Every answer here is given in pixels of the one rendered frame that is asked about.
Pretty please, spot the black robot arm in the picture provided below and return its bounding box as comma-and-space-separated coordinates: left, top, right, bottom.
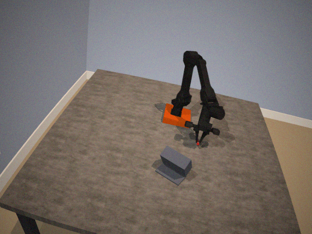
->
171, 51, 225, 132

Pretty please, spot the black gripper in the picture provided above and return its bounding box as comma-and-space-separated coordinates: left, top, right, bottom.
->
185, 114, 220, 144

